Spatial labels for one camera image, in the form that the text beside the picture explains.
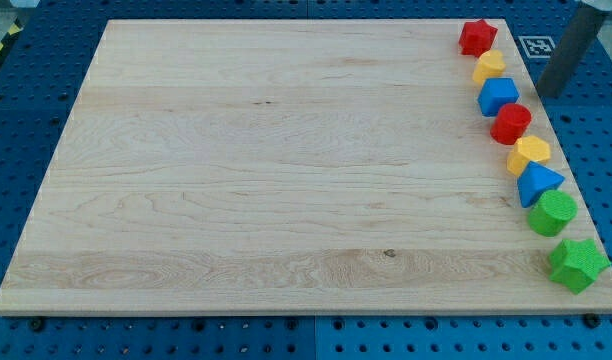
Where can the white fiducial marker tag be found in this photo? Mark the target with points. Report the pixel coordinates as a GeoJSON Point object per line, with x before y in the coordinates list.
{"type": "Point", "coordinates": [537, 46]}

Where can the wooden board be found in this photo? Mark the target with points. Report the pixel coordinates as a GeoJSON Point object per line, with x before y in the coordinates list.
{"type": "Point", "coordinates": [282, 167]}

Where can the blue triangle block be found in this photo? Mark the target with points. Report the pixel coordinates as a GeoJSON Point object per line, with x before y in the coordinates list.
{"type": "Point", "coordinates": [534, 180]}

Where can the red star block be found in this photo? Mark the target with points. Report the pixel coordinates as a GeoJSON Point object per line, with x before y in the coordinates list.
{"type": "Point", "coordinates": [476, 37]}

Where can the green cylinder block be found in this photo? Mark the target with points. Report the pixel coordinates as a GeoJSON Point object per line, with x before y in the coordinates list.
{"type": "Point", "coordinates": [552, 212]}

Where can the green star block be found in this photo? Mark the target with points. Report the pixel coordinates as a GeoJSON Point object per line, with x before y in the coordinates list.
{"type": "Point", "coordinates": [577, 264]}

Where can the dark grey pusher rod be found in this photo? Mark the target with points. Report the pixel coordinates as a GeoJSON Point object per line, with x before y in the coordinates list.
{"type": "Point", "coordinates": [576, 39]}

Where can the yellow heart block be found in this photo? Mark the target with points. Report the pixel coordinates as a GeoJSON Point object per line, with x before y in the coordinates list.
{"type": "Point", "coordinates": [490, 64]}

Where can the blue cube block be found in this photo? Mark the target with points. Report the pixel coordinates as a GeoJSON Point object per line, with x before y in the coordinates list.
{"type": "Point", "coordinates": [495, 93]}

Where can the yellow hexagon block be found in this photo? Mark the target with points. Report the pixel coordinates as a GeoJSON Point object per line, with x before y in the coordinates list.
{"type": "Point", "coordinates": [527, 149]}

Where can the red cylinder block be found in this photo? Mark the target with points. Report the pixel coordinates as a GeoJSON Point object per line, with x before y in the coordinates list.
{"type": "Point", "coordinates": [511, 122]}

